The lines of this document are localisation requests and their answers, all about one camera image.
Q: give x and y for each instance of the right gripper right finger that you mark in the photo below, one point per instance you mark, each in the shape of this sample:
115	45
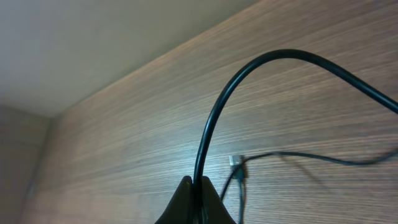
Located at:
212	210

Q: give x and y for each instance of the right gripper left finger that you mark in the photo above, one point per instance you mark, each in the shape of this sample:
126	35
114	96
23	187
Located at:
180	208

